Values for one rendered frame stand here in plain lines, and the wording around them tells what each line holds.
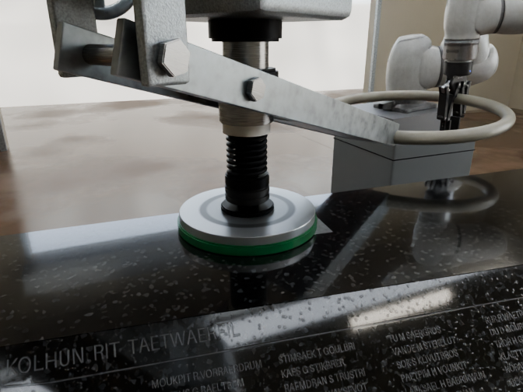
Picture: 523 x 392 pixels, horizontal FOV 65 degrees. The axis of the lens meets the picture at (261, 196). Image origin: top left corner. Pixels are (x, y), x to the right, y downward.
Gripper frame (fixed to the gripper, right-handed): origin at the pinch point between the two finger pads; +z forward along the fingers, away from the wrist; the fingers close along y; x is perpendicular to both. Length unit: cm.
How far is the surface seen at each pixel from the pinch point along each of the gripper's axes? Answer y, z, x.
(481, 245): 64, -3, 43
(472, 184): 39.1, -1.5, 28.3
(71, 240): 110, -6, 7
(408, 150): -8.2, 12.6, -18.8
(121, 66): 106, -32, 28
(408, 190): 52, -2, 23
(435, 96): 2.2, -10.1, -4.6
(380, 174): -2.6, 22.5, -26.3
